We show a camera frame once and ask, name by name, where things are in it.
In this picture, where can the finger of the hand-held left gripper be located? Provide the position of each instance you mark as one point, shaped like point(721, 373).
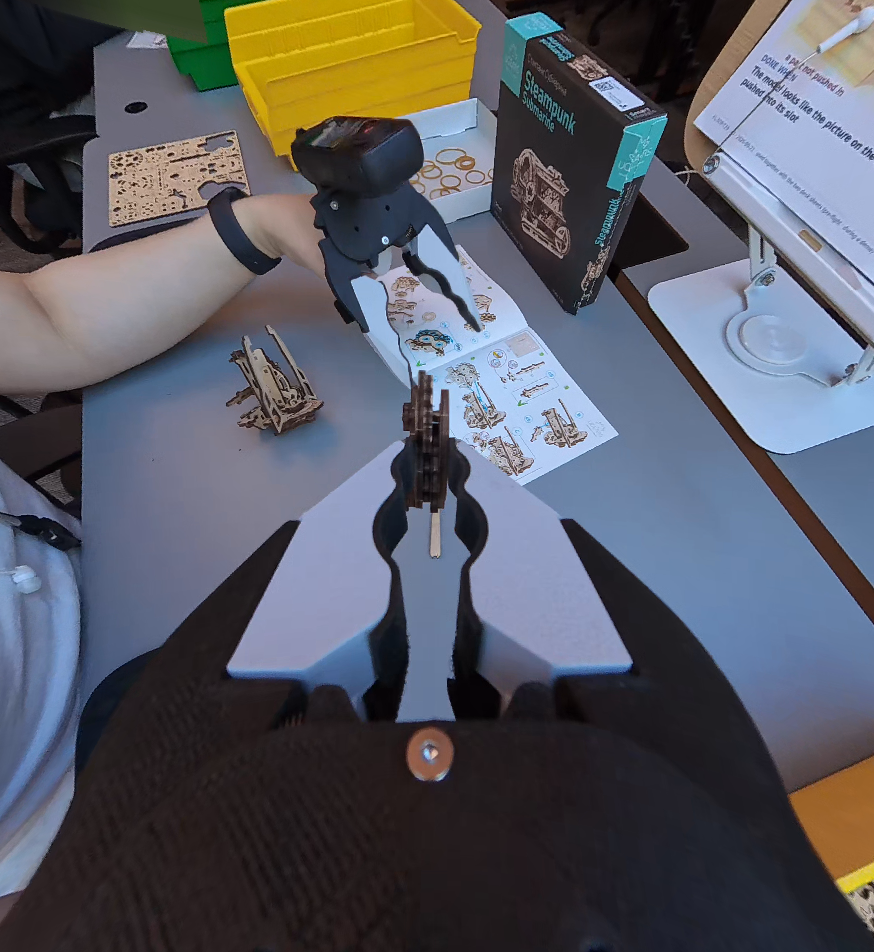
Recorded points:
point(368, 301)
point(448, 268)

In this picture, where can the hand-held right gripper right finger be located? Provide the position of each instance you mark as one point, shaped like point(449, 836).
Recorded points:
point(548, 595)

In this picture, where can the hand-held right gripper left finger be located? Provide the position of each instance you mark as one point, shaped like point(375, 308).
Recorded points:
point(310, 595)

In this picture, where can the wooden model with curved arms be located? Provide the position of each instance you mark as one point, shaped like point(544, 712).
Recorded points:
point(273, 387)

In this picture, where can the wooden gear assembly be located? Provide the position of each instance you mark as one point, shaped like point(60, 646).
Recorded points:
point(426, 446)

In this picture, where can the person's left forearm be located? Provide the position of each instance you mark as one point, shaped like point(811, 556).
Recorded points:
point(109, 320)

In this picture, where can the black model kit box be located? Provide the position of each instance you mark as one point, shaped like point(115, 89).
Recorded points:
point(556, 186)

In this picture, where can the person's left hand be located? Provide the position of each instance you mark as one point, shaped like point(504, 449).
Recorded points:
point(292, 230)

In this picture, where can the pile of tan rubber bands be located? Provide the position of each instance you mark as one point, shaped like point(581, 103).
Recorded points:
point(444, 182)

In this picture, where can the white cardboard tray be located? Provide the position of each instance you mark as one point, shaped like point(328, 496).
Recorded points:
point(467, 119)

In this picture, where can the thin wooden stick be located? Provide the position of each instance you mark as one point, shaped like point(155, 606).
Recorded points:
point(435, 535)

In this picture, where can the black wristband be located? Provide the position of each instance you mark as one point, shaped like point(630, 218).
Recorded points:
point(240, 234)

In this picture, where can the green plastic bin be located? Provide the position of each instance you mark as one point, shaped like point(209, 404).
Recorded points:
point(206, 67)

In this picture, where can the open instruction booklet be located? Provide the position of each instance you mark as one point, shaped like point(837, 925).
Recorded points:
point(548, 416)

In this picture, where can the white document stand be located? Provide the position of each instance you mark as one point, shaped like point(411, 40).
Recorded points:
point(779, 401)

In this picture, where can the black office chair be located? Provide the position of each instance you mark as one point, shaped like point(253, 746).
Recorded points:
point(50, 134)

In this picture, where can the black chair armrest pad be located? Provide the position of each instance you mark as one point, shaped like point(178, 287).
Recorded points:
point(35, 454)

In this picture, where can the tan backing board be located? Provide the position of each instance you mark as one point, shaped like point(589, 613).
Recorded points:
point(712, 97)

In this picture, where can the person's pale shirt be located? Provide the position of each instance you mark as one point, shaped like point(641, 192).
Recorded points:
point(13, 706)

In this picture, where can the printed instruction sheet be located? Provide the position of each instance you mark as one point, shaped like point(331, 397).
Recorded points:
point(816, 126)

